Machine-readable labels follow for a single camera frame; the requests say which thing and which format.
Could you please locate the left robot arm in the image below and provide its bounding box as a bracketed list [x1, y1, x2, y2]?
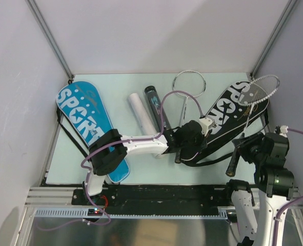
[83, 117, 214, 204]

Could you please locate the black shuttlecock tube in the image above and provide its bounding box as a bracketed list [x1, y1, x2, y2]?
[144, 86, 161, 130]

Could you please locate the blue racket bag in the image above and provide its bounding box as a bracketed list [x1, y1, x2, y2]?
[55, 80, 130, 184]

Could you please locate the right aluminium frame post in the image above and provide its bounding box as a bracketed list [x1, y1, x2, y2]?
[250, 0, 300, 77]

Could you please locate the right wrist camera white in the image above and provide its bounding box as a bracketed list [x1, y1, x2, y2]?
[274, 126, 289, 138]

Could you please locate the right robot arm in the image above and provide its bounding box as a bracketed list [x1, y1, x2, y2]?
[224, 132, 294, 245]

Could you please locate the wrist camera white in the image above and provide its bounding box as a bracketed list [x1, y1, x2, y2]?
[274, 126, 289, 138]
[199, 116, 216, 135]

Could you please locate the white racket with black handle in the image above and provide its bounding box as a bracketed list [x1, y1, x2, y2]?
[172, 70, 207, 164]

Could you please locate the black racket bag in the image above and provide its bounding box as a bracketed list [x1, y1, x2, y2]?
[179, 80, 270, 167]

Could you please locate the left aluminium frame post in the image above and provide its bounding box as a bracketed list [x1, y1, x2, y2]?
[25, 0, 74, 84]

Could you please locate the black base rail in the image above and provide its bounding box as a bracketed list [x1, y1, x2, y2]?
[71, 183, 244, 217]

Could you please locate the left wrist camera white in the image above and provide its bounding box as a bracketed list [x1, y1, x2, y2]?
[199, 116, 216, 135]

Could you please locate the white cable duct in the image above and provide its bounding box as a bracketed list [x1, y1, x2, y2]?
[34, 208, 237, 219]

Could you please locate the white shuttlecock tube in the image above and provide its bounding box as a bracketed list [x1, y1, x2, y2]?
[124, 93, 158, 155]

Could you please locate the aluminium frame post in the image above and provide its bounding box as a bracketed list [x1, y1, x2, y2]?
[25, 0, 74, 84]
[250, 0, 300, 77]

